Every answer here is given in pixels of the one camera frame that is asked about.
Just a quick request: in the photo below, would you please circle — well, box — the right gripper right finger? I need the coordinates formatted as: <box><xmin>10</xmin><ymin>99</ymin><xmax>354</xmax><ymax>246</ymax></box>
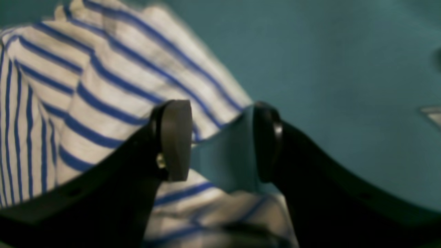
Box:
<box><xmin>253</xmin><ymin>102</ymin><xmax>441</xmax><ymax>248</ymax></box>

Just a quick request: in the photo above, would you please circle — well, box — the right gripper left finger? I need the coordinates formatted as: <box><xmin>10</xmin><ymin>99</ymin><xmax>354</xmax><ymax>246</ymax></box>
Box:
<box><xmin>1</xmin><ymin>100</ymin><xmax>192</xmax><ymax>248</ymax></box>

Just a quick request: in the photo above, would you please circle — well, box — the blue white striped T-shirt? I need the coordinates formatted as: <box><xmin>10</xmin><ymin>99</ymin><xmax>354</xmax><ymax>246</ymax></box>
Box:
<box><xmin>1</xmin><ymin>0</ymin><xmax>299</xmax><ymax>248</ymax></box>

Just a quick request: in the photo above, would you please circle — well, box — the teal table cloth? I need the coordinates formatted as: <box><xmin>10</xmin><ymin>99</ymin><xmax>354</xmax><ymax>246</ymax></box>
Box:
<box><xmin>0</xmin><ymin>0</ymin><xmax>441</xmax><ymax>214</ymax></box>

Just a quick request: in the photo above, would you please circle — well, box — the white paper note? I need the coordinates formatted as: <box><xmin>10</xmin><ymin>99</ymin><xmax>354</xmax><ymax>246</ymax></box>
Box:
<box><xmin>420</xmin><ymin>105</ymin><xmax>441</xmax><ymax>129</ymax></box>

